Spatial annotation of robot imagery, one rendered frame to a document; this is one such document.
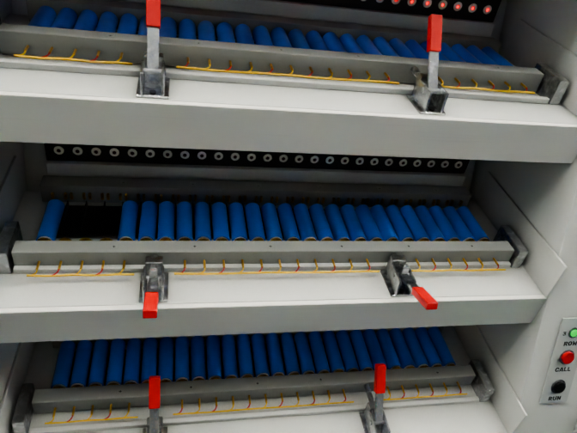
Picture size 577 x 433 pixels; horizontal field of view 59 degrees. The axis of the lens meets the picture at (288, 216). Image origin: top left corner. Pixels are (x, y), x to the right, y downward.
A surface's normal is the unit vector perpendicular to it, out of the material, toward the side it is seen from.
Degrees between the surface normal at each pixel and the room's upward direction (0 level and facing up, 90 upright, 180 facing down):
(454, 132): 110
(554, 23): 90
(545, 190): 90
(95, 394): 20
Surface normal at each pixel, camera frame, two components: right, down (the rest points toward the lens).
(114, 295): 0.15, -0.78
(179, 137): 0.16, 0.63
